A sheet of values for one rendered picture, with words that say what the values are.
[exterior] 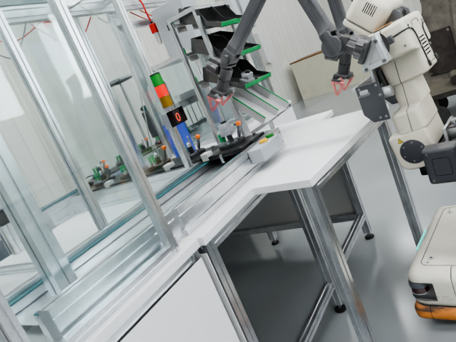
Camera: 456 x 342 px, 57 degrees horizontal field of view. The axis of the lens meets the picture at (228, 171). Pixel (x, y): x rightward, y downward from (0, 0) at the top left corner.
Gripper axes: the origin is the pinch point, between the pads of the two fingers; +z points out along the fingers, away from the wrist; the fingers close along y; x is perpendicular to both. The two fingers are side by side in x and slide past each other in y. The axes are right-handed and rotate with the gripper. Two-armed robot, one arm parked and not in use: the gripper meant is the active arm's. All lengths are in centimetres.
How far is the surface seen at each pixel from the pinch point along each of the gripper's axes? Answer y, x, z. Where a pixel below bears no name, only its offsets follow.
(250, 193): 41, 41, 6
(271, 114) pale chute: -31.3, 17.6, 6.7
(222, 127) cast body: 3.0, 6.4, 7.7
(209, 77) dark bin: -23.0, -19.3, -1.2
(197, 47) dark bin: -23.2, -29.9, -14.1
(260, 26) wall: -750, -287, 164
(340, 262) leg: 39, 82, 15
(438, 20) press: -448, 62, -7
